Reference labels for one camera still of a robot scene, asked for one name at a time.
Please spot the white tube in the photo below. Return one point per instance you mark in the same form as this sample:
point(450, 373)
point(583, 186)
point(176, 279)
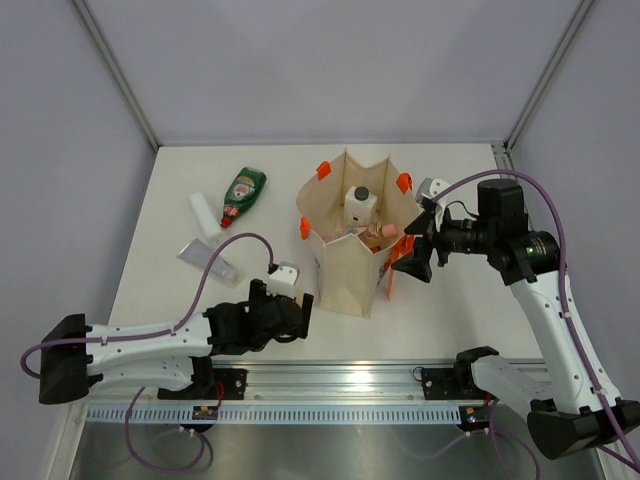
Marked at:
point(205, 217)

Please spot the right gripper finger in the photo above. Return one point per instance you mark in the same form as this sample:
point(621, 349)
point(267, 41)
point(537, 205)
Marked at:
point(425, 224)
point(416, 262)

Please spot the pink shampoo bottle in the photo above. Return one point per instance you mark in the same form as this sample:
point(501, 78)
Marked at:
point(371, 232)

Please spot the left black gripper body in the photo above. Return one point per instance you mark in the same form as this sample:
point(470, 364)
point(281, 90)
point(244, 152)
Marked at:
point(259, 296)

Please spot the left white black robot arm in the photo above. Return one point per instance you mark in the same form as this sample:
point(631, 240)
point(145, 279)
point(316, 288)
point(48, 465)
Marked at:
point(78, 359)

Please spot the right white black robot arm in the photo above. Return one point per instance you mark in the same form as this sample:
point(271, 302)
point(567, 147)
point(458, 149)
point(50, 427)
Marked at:
point(581, 408)

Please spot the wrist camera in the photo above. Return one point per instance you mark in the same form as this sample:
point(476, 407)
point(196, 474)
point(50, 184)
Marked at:
point(282, 280)
point(430, 188)

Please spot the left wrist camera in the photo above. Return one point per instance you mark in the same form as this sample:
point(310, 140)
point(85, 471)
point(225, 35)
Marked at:
point(282, 280)

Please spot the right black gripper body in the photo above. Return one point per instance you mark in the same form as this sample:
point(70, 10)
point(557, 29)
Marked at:
point(463, 236)

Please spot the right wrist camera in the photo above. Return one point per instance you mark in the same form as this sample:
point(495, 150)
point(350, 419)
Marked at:
point(430, 188)

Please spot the white bottle black cap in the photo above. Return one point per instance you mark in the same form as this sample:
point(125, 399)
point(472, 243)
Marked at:
point(360, 206)

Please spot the cream canvas bag orange handles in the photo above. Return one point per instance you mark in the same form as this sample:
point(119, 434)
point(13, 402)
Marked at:
point(349, 270)

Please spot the green dish soap bottle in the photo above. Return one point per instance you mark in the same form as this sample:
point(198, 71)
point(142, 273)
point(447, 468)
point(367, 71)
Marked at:
point(242, 194)

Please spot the aluminium rail frame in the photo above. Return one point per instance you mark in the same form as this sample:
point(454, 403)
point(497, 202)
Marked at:
point(356, 393)

